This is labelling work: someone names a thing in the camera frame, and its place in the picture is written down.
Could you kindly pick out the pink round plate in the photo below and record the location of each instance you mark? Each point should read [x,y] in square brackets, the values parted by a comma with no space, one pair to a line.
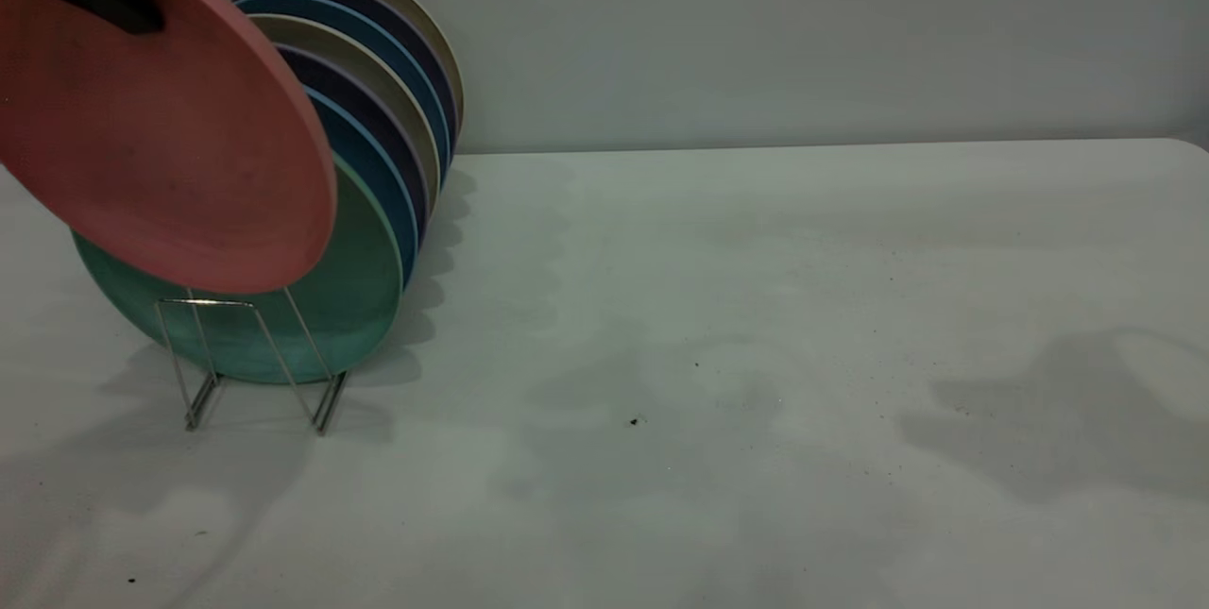
[170,146]

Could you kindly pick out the blue round plate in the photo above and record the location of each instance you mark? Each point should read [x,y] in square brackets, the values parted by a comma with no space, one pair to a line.
[368,26]
[378,175]

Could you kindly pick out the purple round plate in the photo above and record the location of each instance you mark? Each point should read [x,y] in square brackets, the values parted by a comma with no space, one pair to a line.
[359,109]
[383,5]

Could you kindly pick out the green round plate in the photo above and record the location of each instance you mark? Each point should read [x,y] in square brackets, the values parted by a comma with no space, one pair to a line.
[349,307]

